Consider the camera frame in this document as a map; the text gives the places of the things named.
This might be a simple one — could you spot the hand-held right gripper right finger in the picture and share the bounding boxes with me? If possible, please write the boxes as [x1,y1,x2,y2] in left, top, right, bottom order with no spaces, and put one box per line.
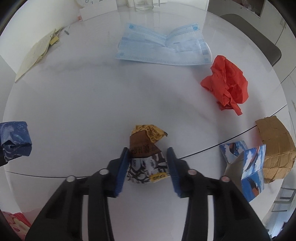
[167,148,271,241]

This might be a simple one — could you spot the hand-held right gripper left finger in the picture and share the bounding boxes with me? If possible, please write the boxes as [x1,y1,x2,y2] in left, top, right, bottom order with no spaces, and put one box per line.
[24,147,129,241]

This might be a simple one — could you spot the navy blue paper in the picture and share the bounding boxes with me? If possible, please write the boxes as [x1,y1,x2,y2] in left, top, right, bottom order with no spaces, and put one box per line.
[0,121,32,163]

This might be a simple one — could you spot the brown yellow snack wrapper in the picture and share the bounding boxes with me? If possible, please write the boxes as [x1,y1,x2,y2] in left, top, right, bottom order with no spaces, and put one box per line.
[126,125,172,184]

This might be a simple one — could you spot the blue printed carton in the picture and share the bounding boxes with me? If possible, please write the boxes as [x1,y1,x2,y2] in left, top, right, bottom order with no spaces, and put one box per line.
[219,140,267,202]

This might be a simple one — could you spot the crushed brown cardboard box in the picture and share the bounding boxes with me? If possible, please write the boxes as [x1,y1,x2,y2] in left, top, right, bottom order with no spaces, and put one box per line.
[255,115,296,184]

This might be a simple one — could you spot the red crumpled paper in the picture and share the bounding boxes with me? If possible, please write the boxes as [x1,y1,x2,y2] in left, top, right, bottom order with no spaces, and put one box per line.
[200,55,249,116]

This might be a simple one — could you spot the cream notebook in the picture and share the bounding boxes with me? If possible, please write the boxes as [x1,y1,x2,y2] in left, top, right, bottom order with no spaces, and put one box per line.
[15,29,57,83]

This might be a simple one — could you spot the blue face mask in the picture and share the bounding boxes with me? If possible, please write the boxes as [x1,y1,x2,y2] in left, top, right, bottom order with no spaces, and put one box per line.
[114,22,213,67]

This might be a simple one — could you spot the grey upholstered chair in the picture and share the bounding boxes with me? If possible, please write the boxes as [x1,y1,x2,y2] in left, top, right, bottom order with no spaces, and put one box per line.
[220,14,282,68]

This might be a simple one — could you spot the white folded card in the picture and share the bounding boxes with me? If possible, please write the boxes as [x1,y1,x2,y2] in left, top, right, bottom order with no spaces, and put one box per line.
[79,0,117,21]

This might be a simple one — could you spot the square clear glass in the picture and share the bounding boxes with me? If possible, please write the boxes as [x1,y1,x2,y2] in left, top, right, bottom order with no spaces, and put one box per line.
[133,0,154,12]

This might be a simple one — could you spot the beige tall cabinet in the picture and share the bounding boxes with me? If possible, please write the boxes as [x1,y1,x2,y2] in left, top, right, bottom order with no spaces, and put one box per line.
[207,0,290,28]

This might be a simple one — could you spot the metal frame chair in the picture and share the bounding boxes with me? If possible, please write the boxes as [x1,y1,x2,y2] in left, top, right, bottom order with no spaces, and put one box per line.
[272,188,296,213]

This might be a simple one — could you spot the white round wall clock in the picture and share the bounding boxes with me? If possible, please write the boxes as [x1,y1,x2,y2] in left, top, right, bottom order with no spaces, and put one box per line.
[76,0,116,7]

